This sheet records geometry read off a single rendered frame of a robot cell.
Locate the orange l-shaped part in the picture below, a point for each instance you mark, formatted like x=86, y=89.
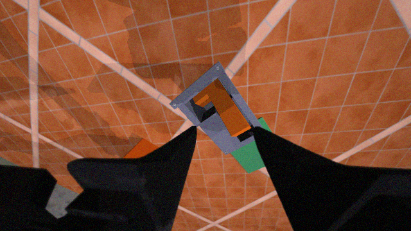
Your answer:
x=230, y=114

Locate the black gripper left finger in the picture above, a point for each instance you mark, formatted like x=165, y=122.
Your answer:
x=158, y=177

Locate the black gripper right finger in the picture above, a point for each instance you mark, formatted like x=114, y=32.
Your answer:
x=317, y=193

